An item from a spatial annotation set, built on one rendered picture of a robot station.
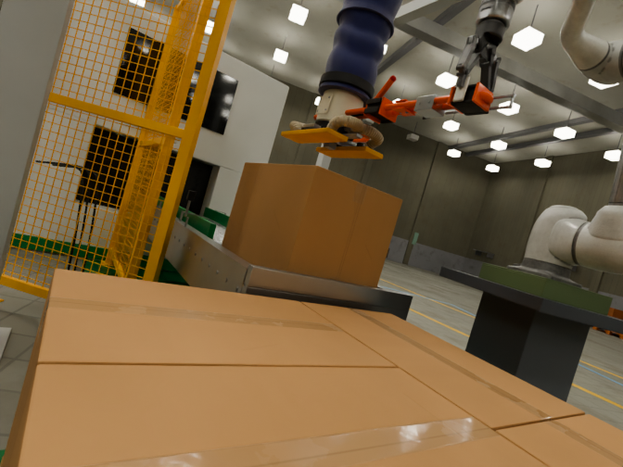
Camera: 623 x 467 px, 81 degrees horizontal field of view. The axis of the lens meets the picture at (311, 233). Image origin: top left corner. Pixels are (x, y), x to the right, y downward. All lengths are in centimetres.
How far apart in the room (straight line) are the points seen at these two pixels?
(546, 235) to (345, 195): 74
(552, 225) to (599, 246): 17
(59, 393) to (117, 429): 8
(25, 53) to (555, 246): 189
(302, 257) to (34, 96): 105
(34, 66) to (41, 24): 14
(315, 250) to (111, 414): 86
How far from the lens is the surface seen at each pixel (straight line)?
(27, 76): 161
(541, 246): 154
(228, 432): 43
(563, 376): 161
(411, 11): 443
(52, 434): 41
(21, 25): 164
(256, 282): 105
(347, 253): 126
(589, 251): 148
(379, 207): 131
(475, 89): 110
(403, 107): 126
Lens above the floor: 77
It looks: 2 degrees down
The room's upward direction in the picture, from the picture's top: 16 degrees clockwise
